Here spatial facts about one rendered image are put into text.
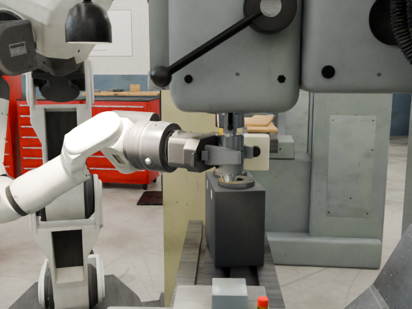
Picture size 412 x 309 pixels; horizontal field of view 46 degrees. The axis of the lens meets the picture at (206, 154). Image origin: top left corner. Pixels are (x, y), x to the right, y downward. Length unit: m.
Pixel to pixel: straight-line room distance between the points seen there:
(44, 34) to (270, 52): 0.51
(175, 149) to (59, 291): 0.88
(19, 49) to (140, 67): 8.96
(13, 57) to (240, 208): 0.58
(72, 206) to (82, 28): 0.71
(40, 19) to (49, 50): 0.08
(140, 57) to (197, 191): 7.48
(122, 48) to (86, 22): 9.22
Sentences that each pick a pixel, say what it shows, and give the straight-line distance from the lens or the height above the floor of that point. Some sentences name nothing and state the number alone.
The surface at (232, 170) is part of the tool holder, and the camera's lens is 0.79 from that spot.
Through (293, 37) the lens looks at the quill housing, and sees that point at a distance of 0.71.
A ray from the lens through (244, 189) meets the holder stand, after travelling 1.15.
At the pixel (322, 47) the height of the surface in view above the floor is 1.40.
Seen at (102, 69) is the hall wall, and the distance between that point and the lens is 10.09.
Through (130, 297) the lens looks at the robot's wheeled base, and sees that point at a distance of 1.82.
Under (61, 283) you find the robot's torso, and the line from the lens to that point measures 1.56.
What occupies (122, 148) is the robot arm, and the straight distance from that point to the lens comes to 0.88.
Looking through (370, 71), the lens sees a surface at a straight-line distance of 0.70.
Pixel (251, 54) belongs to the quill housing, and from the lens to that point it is 0.70.
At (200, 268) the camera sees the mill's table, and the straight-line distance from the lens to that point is 1.22.
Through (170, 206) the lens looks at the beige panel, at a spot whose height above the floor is 0.63.
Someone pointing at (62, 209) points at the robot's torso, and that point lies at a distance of 1.40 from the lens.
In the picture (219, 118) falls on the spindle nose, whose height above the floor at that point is 1.30.
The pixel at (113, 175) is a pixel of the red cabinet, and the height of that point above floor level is 0.17.
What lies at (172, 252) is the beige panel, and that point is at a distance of 2.72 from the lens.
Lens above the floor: 1.38
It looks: 10 degrees down
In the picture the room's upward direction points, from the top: straight up
